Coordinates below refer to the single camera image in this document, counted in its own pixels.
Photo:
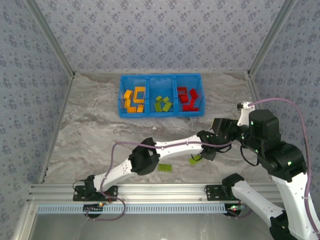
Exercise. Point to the dark red lego frame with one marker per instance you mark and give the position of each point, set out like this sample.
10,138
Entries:
182,88

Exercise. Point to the small green lego brick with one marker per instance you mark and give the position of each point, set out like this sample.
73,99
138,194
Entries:
165,100

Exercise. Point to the orange lego window frame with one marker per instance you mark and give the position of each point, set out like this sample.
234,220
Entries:
139,101

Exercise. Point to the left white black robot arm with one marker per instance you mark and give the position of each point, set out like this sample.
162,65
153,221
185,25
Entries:
175,147

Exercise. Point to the green flat lego plate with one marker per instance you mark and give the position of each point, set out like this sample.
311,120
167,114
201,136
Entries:
165,167

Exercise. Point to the small LED circuit board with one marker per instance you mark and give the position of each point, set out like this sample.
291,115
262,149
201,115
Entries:
91,209
233,208

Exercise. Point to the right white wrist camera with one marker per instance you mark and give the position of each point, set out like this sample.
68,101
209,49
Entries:
243,117

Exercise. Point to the aluminium extrusion rail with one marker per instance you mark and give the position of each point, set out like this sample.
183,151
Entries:
162,192

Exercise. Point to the aluminium frame post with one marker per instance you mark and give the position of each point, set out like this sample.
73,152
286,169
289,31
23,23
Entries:
270,37
52,37

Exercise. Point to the aluminium lower frame beam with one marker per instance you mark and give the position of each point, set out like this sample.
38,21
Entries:
25,222

